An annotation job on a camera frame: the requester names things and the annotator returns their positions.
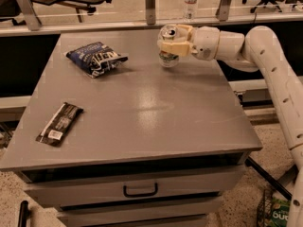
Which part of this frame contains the black drawer handle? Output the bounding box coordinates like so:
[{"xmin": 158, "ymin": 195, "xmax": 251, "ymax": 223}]
[{"xmin": 123, "ymin": 183, "xmax": 158, "ymax": 198}]

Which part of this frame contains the blue chip bag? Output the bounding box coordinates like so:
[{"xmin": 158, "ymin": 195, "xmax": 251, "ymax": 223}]
[{"xmin": 65, "ymin": 42, "xmax": 128, "ymax": 79}]

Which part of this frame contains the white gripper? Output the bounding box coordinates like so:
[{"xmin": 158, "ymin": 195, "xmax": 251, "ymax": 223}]
[{"xmin": 160, "ymin": 24, "xmax": 220, "ymax": 61}]

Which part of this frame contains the black wire basket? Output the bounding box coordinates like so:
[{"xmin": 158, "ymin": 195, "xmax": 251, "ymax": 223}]
[{"xmin": 257, "ymin": 190, "xmax": 273, "ymax": 227}]

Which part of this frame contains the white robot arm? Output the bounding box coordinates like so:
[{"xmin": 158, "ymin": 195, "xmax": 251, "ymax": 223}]
[{"xmin": 157, "ymin": 24, "xmax": 303, "ymax": 227}]

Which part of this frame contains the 7up soda can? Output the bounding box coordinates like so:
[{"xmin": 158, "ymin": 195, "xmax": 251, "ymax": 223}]
[{"xmin": 157, "ymin": 25, "xmax": 179, "ymax": 68}]

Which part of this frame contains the black bar lower left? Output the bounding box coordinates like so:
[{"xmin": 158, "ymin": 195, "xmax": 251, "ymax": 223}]
[{"xmin": 17, "ymin": 201, "xmax": 29, "ymax": 227}]

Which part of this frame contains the metal railing frame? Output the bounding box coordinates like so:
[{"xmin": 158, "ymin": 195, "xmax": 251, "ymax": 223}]
[{"xmin": 0, "ymin": 0, "xmax": 303, "ymax": 38}]

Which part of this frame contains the black snack bar wrapper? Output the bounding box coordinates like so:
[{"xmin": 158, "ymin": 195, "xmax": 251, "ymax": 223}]
[{"xmin": 36, "ymin": 102, "xmax": 83, "ymax": 147}]

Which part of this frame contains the grey drawer cabinet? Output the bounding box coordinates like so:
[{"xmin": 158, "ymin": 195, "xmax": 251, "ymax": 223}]
[{"xmin": 1, "ymin": 30, "xmax": 261, "ymax": 227}]

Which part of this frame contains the clear plastic water bottle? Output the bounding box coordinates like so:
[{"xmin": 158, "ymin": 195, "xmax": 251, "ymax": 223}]
[{"xmin": 184, "ymin": 0, "xmax": 197, "ymax": 20}]

